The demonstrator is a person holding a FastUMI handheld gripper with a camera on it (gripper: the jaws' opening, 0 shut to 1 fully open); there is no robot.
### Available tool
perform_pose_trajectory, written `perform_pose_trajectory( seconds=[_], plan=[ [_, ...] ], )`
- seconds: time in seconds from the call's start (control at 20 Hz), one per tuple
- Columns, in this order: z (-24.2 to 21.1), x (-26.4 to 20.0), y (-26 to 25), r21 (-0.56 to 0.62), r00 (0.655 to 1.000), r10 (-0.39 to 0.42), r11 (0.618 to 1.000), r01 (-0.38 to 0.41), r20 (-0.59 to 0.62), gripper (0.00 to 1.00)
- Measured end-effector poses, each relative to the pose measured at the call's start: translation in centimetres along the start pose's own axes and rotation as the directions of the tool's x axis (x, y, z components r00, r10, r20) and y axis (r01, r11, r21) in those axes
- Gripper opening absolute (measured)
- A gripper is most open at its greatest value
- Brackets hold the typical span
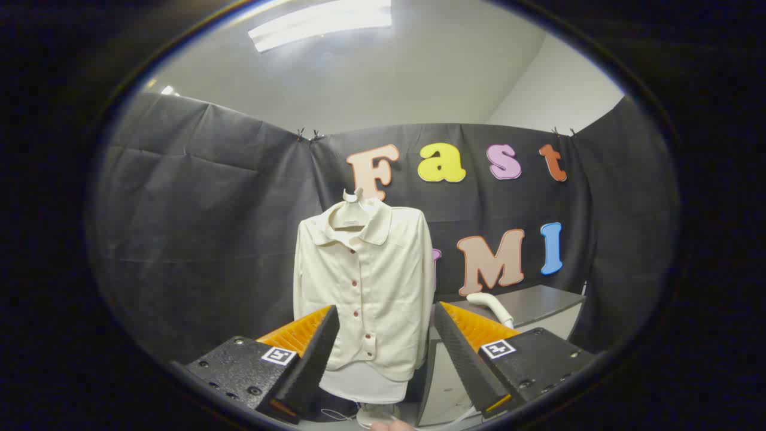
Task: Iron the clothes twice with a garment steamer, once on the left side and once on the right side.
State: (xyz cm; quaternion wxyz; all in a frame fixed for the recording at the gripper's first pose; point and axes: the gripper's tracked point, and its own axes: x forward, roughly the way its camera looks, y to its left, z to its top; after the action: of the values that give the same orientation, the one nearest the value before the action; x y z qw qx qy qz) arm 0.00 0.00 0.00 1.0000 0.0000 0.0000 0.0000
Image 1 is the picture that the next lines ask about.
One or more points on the grey-topped white cabinet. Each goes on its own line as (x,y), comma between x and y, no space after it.
(538,302)

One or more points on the long ceiling light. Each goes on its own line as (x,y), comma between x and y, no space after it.
(317,24)

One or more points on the white plastic hanger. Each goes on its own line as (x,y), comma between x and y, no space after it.
(350,216)

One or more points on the black backdrop cloth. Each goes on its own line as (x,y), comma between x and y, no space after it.
(197,239)

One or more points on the white garment steamer head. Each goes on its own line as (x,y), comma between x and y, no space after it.
(494,305)

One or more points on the white stand base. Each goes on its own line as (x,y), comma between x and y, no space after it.
(374,414)

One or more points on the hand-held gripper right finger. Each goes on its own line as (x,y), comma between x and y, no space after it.
(464,359)

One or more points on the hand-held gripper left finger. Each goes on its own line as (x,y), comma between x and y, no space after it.
(314,365)

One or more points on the cream button-up shirt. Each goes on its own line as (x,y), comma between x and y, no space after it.
(383,287)

